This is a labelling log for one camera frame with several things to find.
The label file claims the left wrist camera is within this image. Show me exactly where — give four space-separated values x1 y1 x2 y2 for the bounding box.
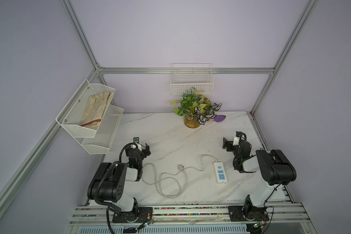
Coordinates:
133 137 142 148

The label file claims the white wire wall basket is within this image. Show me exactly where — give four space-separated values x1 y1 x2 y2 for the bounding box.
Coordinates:
170 63 214 95

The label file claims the white power strip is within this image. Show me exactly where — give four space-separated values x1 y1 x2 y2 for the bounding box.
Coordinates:
214 162 228 184

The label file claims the white two-tier mesh shelf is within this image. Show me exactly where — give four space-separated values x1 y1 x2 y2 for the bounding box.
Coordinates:
56 80 124 155

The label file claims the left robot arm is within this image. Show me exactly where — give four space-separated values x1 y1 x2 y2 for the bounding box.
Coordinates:
87 140 153 225

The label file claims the aluminium frame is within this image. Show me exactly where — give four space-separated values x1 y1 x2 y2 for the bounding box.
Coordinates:
0 0 319 223

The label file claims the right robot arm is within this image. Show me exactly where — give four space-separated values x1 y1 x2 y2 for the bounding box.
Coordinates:
222 134 296 223

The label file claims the cream work glove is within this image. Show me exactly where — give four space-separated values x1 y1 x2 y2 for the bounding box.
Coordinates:
80 92 114 129

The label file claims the artificial plant in amber vase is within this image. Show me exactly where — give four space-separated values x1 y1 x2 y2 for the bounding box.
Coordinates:
170 88 222 129

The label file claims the purple pink spatula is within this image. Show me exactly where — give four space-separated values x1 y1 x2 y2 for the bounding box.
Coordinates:
208 115 226 122

